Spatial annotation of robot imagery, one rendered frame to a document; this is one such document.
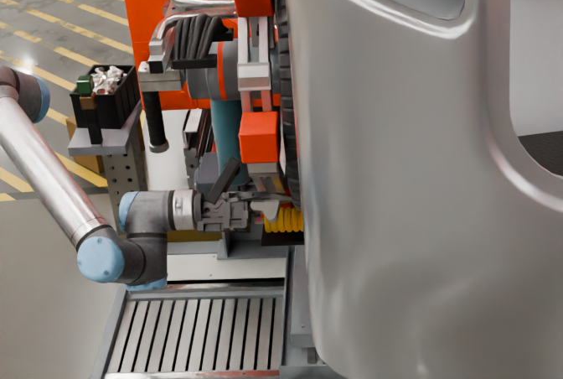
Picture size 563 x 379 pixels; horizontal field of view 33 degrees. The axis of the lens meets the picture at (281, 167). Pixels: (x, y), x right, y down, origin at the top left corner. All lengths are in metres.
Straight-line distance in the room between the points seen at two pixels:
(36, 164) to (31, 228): 1.22
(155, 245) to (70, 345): 0.78
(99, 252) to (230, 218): 0.30
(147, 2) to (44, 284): 0.96
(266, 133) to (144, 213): 0.39
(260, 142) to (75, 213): 0.43
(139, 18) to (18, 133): 0.63
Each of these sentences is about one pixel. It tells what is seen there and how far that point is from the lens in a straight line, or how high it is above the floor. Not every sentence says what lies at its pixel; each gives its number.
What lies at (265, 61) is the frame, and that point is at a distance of 1.91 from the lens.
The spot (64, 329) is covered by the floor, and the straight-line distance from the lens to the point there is 2.87.
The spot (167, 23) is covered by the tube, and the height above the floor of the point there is 1.01.
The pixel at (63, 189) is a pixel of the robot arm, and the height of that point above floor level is 0.73.
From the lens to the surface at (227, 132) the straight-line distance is 2.37.
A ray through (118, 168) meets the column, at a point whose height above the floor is 0.26.
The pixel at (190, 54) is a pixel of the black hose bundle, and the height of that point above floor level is 0.99.
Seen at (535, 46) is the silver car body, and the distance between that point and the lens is 1.97.
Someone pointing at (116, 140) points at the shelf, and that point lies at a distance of 2.81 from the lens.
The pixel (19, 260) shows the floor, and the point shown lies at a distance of 3.19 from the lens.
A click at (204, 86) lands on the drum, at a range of 2.16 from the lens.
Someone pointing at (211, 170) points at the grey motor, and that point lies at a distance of 2.67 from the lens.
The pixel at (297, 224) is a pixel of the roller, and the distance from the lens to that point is 2.23.
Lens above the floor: 1.80
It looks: 32 degrees down
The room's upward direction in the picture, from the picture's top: 5 degrees counter-clockwise
